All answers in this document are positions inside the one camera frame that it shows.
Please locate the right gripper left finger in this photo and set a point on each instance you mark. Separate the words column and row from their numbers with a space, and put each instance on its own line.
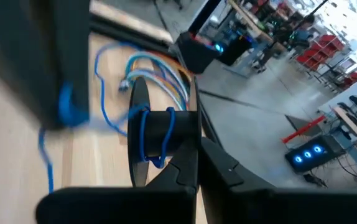
column 172, row 186

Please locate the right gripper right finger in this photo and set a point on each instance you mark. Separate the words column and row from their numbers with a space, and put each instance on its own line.
column 228, row 186

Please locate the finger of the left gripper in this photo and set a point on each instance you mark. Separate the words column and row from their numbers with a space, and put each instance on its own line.
column 16, row 37
column 72, row 46

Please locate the black computer tower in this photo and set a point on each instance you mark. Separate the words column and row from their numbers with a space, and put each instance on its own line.
column 236, row 49
column 312, row 154

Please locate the red floor bar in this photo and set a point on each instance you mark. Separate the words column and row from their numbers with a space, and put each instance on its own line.
column 303, row 129

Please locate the black storage bin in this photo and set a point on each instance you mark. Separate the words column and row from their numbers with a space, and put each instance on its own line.
column 197, row 56

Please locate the wooden top desk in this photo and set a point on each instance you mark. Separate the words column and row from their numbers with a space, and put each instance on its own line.
column 355, row 127

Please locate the long wooden table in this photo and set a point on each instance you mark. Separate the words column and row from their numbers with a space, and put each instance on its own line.
column 253, row 25

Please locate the person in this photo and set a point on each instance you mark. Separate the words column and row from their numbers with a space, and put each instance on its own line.
column 303, row 32

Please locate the black slanted post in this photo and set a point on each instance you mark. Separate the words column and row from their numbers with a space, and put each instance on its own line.
column 205, row 15

